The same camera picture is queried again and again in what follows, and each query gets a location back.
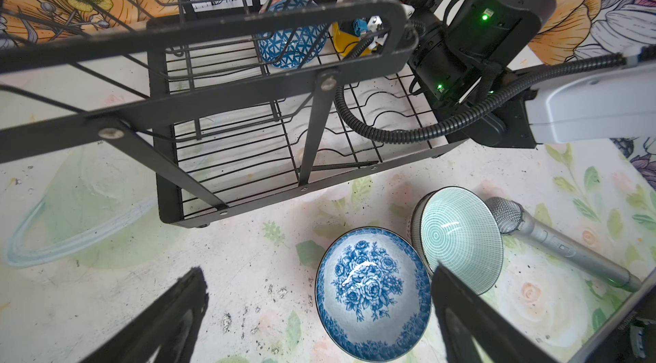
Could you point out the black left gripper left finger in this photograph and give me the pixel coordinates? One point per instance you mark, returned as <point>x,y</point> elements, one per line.
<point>166,331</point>

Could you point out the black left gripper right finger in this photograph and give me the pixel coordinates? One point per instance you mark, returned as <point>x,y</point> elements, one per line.
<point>466,321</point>

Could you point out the blue floral bowl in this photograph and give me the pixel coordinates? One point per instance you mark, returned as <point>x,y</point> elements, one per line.
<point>372,294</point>

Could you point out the blue triangle pattern bowl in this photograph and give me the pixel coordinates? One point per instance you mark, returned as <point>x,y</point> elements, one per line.
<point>292,47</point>

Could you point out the yellow bowl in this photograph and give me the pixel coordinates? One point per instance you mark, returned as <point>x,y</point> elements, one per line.
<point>346,35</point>

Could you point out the mint green bowl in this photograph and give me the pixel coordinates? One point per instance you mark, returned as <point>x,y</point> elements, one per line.
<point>452,227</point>

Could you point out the silver microphone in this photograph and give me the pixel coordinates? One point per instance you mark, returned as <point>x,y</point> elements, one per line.
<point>513,220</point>

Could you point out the black wire dish rack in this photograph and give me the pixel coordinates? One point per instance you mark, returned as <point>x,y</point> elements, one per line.
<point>166,105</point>

